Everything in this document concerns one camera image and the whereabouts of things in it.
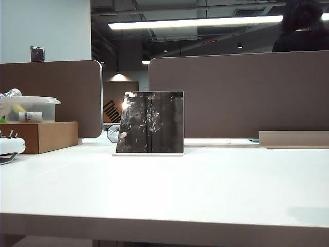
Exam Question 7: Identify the square white-framed standing mirror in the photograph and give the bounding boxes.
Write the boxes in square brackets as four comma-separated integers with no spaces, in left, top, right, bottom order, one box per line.
[112,90,186,157]

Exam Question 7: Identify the octagonal clear glass vessel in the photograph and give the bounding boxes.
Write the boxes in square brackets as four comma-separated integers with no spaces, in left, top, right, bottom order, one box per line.
[106,123,121,144]

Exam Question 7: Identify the orange printed cardboard box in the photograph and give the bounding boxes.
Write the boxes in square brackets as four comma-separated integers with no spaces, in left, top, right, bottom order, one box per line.
[103,99,125,124]

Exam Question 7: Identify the wide brown desk partition panel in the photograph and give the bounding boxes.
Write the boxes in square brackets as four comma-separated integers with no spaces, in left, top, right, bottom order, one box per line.
[148,50,329,140]

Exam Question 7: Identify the long ceiling tube light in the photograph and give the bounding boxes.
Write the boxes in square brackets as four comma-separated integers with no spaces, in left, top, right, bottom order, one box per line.
[107,12,329,30]

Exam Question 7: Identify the brown cardboard box with label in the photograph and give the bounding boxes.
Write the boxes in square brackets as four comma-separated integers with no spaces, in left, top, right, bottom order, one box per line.
[0,121,79,155]

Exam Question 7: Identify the clear round plastic container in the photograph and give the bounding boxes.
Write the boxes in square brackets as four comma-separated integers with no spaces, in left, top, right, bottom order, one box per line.
[1,96,62,125]

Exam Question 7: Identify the small white medicine bottle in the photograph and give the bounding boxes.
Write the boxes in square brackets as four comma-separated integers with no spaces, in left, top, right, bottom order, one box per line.
[18,111,44,123]

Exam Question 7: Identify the clear plastic water bottle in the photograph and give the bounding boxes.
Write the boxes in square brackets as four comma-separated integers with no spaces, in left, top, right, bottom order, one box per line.
[0,88,23,118]

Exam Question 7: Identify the white and black remote controller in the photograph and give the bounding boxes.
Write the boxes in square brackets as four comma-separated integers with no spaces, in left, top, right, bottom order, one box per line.
[0,130,26,166]

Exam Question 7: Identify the person in dark top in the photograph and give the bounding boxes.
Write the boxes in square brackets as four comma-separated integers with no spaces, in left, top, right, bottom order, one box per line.
[271,0,329,53]

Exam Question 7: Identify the grey wall switch plate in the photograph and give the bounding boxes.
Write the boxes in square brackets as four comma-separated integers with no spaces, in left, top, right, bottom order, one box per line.
[30,46,45,63]

